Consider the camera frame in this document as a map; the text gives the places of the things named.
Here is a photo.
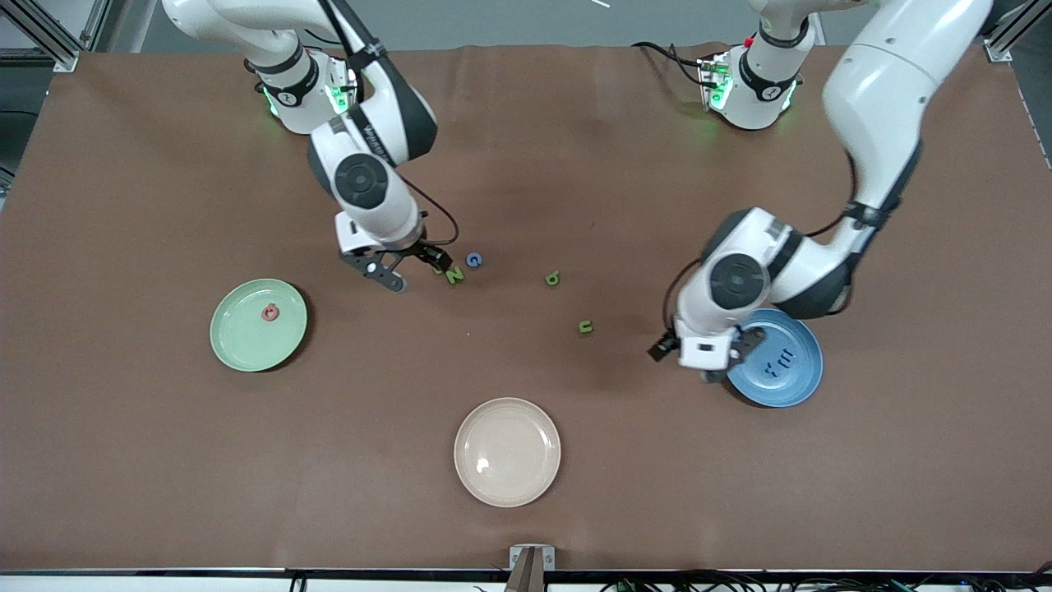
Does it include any green plate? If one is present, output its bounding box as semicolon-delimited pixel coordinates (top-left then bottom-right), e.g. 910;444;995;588
210;278;308;372

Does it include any brown table mat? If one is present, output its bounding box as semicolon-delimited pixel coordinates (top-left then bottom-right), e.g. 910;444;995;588
0;45;1052;572

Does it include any beige plate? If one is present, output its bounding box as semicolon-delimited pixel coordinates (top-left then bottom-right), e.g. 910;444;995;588
454;397;562;508

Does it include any blue plate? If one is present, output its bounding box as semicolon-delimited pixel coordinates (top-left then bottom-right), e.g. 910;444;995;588
726;308;824;408

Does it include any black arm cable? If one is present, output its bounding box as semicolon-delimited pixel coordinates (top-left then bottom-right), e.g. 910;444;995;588
401;174;459;247
662;148;862;334

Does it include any aluminium frame profile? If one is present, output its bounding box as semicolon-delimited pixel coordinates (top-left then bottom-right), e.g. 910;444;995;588
982;0;1052;62
0;0;112;73

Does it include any black base cable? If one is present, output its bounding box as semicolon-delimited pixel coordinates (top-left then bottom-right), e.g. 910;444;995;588
631;41;709;87

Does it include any grey metal camera bracket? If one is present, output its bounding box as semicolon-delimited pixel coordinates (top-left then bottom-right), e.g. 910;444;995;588
505;544;556;592

